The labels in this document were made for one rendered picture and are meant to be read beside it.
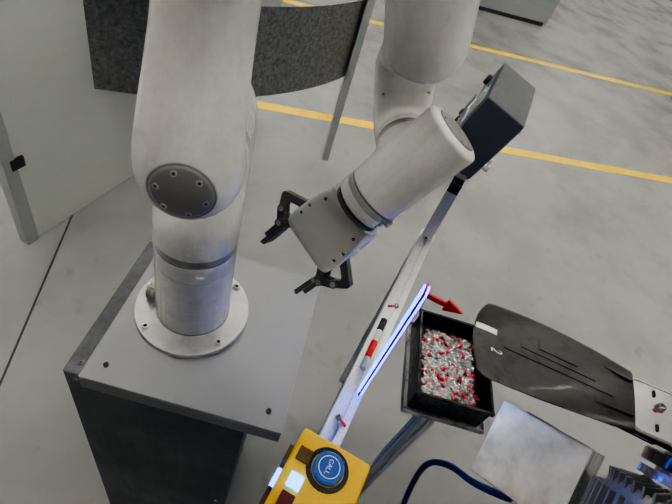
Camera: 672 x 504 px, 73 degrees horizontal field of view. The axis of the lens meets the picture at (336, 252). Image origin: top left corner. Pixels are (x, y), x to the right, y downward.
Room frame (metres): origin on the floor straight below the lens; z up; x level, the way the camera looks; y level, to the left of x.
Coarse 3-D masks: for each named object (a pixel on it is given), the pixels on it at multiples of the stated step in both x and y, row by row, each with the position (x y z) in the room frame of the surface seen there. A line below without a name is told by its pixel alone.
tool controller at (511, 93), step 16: (496, 80) 1.15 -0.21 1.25; (512, 80) 1.21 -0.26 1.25; (480, 96) 1.15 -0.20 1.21; (496, 96) 1.07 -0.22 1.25; (512, 96) 1.13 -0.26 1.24; (528, 96) 1.19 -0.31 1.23; (480, 112) 1.04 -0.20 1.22; (496, 112) 1.03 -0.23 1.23; (512, 112) 1.05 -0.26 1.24; (528, 112) 1.11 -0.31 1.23; (464, 128) 1.04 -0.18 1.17; (480, 128) 1.03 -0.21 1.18; (496, 128) 1.03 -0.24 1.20; (512, 128) 1.02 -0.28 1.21; (480, 144) 1.03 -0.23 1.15; (496, 144) 1.03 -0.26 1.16; (480, 160) 1.03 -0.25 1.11
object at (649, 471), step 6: (642, 462) 0.38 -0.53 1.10; (642, 468) 0.36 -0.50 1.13; (648, 468) 0.35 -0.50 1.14; (660, 468) 0.36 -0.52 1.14; (648, 474) 0.34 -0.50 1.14; (654, 474) 0.34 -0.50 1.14; (660, 474) 0.34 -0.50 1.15; (666, 474) 0.35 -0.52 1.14; (660, 480) 0.33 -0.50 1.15; (666, 480) 0.33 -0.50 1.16; (666, 486) 0.32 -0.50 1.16
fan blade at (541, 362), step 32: (480, 320) 0.48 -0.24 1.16; (512, 320) 0.51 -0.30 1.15; (480, 352) 0.40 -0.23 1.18; (512, 352) 0.43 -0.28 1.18; (544, 352) 0.45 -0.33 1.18; (576, 352) 0.47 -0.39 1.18; (512, 384) 0.36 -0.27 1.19; (544, 384) 0.39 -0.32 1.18; (576, 384) 0.41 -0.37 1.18; (608, 384) 0.42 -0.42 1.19; (608, 416) 0.37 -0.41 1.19
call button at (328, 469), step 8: (320, 456) 0.23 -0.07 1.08; (328, 456) 0.24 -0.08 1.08; (336, 456) 0.24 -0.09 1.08; (320, 464) 0.22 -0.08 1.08; (328, 464) 0.23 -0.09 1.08; (336, 464) 0.23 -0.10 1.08; (312, 472) 0.21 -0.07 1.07; (320, 472) 0.21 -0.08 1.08; (328, 472) 0.22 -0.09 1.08; (336, 472) 0.22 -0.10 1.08; (320, 480) 0.21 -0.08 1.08; (328, 480) 0.21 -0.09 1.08; (336, 480) 0.21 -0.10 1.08
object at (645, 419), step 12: (636, 384) 0.45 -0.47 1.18; (648, 384) 0.45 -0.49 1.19; (636, 396) 0.42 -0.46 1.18; (648, 396) 0.43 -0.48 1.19; (660, 396) 0.44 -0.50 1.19; (636, 408) 0.40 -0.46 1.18; (648, 408) 0.41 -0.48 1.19; (636, 420) 0.38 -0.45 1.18; (648, 420) 0.39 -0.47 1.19; (660, 420) 0.40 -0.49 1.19; (648, 432) 0.37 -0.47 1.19; (660, 432) 0.38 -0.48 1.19
